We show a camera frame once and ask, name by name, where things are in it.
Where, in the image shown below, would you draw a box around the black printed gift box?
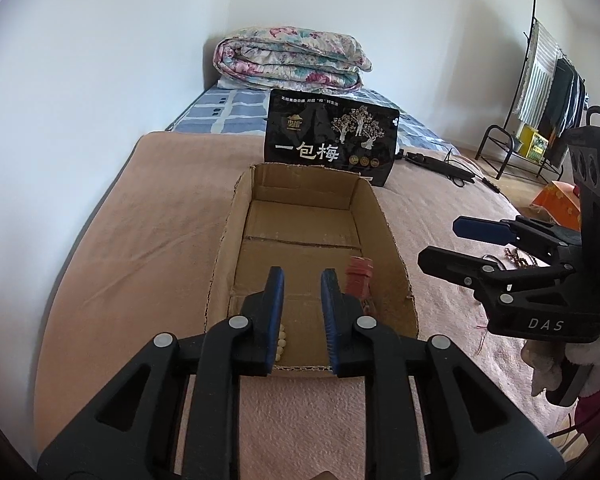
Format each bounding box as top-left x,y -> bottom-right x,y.
263,89 -> 402,188

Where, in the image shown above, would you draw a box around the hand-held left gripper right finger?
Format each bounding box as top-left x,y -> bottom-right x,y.
320,268 -> 567,480

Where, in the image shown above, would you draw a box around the pink blanket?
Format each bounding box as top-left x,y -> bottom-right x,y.
32,131 -> 598,480

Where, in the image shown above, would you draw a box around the cardboard box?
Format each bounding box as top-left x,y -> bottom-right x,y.
203,162 -> 421,373

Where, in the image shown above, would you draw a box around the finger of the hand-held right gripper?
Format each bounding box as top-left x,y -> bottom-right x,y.
453,215 -> 584,262
417,245 -> 577,297

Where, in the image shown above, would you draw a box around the person's right hand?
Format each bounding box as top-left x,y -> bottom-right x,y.
521,328 -> 600,399

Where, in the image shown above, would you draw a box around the red tassel ornament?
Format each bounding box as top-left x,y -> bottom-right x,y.
345,256 -> 377,317

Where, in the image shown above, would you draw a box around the black power strip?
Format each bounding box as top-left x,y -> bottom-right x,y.
405,151 -> 476,184

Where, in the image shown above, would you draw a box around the black metal clothes rack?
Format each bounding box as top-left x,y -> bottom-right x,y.
502,0 -> 592,186

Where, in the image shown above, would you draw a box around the folded floral quilt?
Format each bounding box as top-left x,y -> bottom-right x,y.
213,26 -> 373,93

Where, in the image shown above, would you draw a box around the striped hanging cloth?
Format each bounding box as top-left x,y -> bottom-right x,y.
512,22 -> 561,122

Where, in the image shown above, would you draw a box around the dark hanging clothes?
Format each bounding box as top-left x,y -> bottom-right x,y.
539,56 -> 592,142

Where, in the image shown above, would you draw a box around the blue checked mattress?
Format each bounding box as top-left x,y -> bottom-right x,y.
165,84 -> 461,153

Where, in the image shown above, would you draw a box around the yellow green box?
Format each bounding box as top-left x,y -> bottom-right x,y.
517,125 -> 551,162

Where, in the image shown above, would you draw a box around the orange patterned bag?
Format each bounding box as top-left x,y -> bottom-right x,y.
530,181 -> 584,232

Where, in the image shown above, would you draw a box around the dark brown bead bracelet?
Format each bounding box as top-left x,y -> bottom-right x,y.
480,247 -> 552,275

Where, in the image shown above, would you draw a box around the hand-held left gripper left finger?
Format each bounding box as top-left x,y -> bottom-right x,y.
36,266 -> 287,480

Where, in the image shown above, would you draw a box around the black power cable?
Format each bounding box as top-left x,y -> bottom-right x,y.
445,146 -> 502,194

